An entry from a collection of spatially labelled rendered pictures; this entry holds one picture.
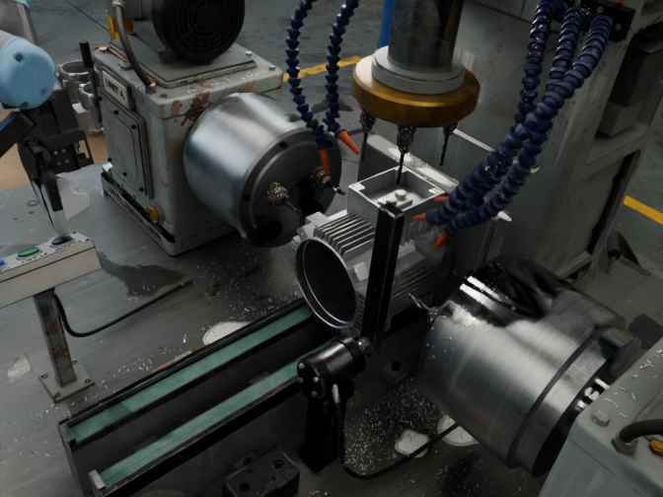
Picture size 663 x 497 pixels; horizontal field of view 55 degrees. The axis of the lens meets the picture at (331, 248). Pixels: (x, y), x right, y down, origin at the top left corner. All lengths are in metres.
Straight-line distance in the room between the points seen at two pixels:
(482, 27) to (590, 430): 0.64
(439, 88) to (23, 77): 0.51
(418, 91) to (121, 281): 0.76
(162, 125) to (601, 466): 0.92
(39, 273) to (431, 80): 0.62
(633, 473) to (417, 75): 0.53
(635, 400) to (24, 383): 0.94
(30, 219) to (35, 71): 0.81
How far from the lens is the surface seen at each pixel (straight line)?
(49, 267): 1.02
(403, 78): 0.88
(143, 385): 1.01
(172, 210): 1.35
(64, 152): 1.02
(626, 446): 0.72
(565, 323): 0.83
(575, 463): 0.79
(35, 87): 0.83
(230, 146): 1.15
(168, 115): 1.24
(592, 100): 1.01
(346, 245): 0.96
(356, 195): 1.01
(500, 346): 0.82
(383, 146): 1.14
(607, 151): 1.16
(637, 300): 1.54
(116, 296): 1.35
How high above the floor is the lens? 1.69
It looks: 38 degrees down
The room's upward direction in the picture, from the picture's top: 6 degrees clockwise
